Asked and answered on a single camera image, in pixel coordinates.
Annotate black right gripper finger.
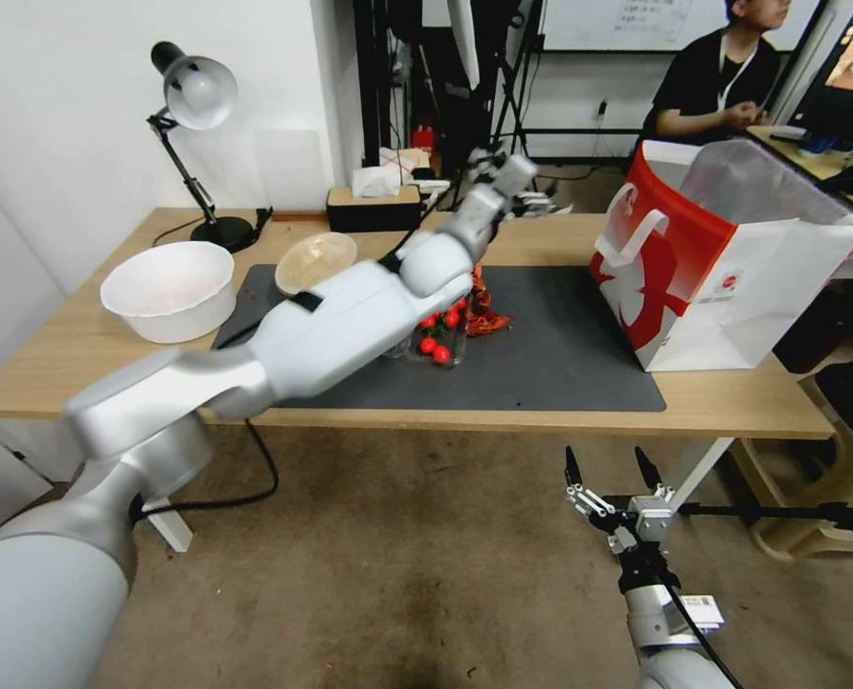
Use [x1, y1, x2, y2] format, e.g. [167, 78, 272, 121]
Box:
[634, 446, 677, 506]
[563, 444, 617, 531]

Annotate cardboard box with red tape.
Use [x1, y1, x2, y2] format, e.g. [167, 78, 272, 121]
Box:
[378, 145, 435, 181]

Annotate black tissue box wooden lid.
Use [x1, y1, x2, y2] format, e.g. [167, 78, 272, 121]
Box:
[325, 184, 424, 233]

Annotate red white delivery bag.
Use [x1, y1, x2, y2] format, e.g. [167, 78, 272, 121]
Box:
[586, 137, 853, 375]

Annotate clear takeout box with tomatoes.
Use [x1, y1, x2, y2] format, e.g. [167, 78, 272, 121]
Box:
[391, 300, 472, 368]

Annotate white disposable bowl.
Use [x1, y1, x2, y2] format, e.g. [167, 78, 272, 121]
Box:
[100, 240, 237, 345]

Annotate red crayfish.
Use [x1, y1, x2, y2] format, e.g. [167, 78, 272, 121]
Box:
[464, 263, 518, 339]

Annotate dark grey table mat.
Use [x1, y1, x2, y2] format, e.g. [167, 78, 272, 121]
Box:
[211, 263, 668, 414]

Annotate beige plastic stool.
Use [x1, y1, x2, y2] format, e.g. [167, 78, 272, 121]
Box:
[732, 372, 853, 563]

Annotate white tissue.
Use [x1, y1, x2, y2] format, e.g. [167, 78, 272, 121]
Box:
[350, 166, 403, 199]

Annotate black metal shelf rack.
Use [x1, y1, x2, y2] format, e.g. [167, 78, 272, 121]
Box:
[352, 0, 547, 170]

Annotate person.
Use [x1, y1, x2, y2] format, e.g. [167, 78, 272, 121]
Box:
[640, 0, 795, 143]

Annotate translucent plastic bowl lid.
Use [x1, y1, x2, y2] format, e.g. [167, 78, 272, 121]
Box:
[275, 231, 358, 298]

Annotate wooden desk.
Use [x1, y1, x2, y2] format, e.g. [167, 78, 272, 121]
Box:
[746, 124, 853, 281]

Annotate black desk lamp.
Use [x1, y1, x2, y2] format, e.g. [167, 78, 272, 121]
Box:
[146, 40, 258, 255]

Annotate wooden table white legs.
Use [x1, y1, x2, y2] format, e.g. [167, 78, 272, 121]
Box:
[0, 206, 841, 555]

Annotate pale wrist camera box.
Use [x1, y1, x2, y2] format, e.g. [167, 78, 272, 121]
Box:
[628, 495, 676, 545]

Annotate black lamp power cable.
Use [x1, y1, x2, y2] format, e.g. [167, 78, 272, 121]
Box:
[129, 418, 281, 522]

